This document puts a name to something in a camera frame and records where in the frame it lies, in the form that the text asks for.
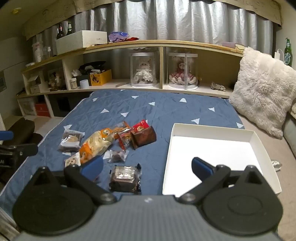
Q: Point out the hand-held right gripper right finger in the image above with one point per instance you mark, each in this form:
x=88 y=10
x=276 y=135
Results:
x=201 y=168

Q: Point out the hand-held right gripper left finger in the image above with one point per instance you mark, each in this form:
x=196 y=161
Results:
x=92 y=165

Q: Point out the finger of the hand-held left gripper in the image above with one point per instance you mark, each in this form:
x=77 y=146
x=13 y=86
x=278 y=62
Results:
x=20 y=149
x=4 y=135

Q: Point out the small orange snack packet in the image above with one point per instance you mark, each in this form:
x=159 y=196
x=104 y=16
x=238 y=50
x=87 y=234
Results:
x=86 y=153

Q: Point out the small white cookie packet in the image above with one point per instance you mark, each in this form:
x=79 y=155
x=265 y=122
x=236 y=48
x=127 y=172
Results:
x=72 y=161

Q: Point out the white shallow cardboard box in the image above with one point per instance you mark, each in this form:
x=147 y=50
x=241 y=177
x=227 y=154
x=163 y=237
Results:
x=208 y=148

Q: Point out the long cream snack packet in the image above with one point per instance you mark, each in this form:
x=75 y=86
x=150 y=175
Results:
x=98 y=142

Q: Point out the clear packet with dark chocolates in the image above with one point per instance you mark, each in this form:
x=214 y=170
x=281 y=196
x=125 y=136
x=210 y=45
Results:
x=116 y=155

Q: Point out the clear cookie packet brown base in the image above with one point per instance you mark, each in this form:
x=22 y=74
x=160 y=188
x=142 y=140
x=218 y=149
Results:
x=70 y=140

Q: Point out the dark brownie packet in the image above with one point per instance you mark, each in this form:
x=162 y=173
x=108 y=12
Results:
x=124 y=178

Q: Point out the orange packet with round label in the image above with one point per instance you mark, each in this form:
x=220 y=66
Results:
x=106 y=132

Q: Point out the clear packet with red ends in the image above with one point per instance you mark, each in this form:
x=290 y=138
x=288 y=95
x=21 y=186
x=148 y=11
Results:
x=124 y=139

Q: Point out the clear packet with orange edges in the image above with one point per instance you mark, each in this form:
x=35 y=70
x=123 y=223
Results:
x=120 y=128

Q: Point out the brown foil snack packet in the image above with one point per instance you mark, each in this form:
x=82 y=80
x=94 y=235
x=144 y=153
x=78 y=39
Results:
x=143 y=137

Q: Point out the small red square packet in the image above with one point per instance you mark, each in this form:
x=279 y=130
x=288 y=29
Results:
x=141 y=125

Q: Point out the dark cushion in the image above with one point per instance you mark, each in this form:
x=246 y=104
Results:
x=20 y=129

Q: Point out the clear storage bin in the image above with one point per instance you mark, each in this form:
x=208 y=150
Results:
x=26 y=105

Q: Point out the red box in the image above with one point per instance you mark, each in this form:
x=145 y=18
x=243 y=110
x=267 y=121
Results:
x=42 y=109

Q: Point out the small cardboard drawer box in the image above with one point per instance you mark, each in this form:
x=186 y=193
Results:
x=35 y=89

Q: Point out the black storage bin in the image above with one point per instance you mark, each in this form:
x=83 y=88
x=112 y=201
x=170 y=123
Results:
x=61 y=104

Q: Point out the open small cardboard box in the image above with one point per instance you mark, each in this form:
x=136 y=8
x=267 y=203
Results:
x=34 y=80

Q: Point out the blue quilted blanket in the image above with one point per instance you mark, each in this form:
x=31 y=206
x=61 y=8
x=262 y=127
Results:
x=150 y=115

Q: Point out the crumpled silver wrapper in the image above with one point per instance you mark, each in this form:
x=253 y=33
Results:
x=276 y=164

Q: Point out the brown plush toys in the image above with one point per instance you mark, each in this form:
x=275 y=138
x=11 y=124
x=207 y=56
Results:
x=55 y=78

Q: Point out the white cylinder cup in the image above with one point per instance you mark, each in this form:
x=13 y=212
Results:
x=84 y=83

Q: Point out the small brown ornament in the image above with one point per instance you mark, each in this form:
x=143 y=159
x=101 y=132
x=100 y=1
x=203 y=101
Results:
x=217 y=87

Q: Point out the small jar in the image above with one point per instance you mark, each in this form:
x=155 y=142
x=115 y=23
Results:
x=73 y=83

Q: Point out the beige bed sheet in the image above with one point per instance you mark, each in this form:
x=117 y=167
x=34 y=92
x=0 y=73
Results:
x=284 y=150

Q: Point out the flat wooden stick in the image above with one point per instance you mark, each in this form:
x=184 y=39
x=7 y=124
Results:
x=122 y=83

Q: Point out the yellow cardboard box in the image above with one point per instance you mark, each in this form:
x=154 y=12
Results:
x=99 y=77

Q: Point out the clear glass jar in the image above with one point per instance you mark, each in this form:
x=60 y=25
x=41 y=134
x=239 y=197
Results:
x=38 y=52

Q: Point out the small clear glass bottle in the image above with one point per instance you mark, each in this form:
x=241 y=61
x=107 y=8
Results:
x=48 y=52

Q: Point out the white crumpled tissue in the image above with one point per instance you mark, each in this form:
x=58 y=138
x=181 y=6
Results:
x=75 y=73

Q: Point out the red dress doll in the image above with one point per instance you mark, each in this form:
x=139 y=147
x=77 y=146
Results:
x=181 y=73

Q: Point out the fluffy white pillow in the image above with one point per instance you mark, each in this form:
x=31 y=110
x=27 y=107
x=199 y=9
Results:
x=263 y=92

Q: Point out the grey sofa cushion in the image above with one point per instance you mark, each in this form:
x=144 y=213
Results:
x=291 y=129

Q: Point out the black cap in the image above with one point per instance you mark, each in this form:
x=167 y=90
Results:
x=92 y=66

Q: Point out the clear display dome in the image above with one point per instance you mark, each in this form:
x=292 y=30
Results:
x=171 y=67
x=133 y=69

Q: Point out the white dress doll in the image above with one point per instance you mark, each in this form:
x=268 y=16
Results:
x=143 y=70

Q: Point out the beige plush cushion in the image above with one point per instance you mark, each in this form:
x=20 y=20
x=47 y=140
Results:
x=293 y=111

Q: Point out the brown glass bottle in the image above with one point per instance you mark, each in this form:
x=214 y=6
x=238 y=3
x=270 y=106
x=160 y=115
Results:
x=60 y=31

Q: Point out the wooden shelf unit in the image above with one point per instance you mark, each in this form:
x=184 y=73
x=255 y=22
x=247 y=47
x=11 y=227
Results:
x=104 y=47

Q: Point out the white storage box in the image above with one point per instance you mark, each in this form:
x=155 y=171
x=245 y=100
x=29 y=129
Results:
x=81 y=40

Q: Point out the green glass bottle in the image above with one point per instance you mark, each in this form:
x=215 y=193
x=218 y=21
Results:
x=69 y=29

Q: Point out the round ceiling fixture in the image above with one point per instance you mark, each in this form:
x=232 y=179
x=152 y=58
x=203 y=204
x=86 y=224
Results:
x=17 y=10

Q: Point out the flat pink box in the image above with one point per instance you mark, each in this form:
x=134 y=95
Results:
x=229 y=44

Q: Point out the purple plastic bag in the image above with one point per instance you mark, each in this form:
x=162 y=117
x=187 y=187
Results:
x=118 y=36

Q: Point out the red wrapper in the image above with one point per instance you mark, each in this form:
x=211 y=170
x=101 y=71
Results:
x=133 y=39

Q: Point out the white charger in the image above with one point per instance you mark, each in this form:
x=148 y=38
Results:
x=277 y=55

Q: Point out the green beer bottle white label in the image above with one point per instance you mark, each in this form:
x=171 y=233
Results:
x=288 y=53

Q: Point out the grey curtain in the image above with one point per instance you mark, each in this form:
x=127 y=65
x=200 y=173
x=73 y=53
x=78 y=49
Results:
x=150 y=20

